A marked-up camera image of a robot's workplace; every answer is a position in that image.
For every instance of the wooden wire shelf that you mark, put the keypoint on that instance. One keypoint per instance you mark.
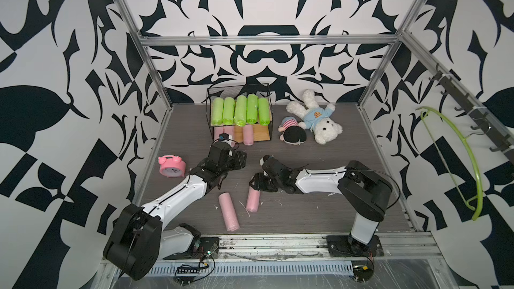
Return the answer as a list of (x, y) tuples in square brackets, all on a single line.
[(261, 133)]

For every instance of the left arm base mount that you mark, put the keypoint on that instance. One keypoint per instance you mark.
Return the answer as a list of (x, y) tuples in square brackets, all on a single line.
[(200, 245)]

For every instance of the green trash bag roll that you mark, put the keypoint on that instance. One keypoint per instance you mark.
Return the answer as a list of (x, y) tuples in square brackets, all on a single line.
[(217, 108), (240, 111), (252, 109), (228, 111), (264, 111)]

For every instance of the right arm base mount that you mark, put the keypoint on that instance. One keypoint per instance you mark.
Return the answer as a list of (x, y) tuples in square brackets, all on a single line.
[(346, 246)]

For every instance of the white teddy bear blue shirt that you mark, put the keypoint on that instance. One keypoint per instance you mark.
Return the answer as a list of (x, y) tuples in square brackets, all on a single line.
[(315, 118)]

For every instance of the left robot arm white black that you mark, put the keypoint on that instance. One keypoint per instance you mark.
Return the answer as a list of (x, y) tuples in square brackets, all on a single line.
[(139, 238)]

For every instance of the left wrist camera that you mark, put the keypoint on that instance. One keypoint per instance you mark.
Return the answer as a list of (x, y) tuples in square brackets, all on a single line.
[(226, 138)]

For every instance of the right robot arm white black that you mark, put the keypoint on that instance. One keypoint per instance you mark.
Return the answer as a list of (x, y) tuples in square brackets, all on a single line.
[(365, 189)]

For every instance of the black round floor plug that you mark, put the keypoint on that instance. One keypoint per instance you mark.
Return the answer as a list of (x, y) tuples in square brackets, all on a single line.
[(362, 273)]

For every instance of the small doll striped hat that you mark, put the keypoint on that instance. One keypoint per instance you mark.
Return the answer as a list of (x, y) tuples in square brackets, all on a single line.
[(291, 132)]

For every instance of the black wall hook rack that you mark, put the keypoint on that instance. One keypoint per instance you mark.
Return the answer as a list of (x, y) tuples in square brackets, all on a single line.
[(486, 123)]

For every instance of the pink plastic toy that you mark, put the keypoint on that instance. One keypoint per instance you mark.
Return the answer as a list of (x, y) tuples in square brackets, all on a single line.
[(172, 166)]

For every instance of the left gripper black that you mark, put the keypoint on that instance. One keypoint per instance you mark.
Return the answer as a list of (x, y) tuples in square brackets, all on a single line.
[(239, 160)]

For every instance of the green plastic hanger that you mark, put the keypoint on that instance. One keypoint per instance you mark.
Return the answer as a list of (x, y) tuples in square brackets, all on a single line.
[(475, 203)]

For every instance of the pink trash bag roll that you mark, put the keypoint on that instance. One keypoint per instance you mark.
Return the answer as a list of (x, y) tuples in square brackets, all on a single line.
[(228, 212), (217, 131), (248, 135), (230, 131), (253, 200)]

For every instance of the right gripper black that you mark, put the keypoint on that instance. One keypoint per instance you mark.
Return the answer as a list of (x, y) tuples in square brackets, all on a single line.
[(257, 182)]

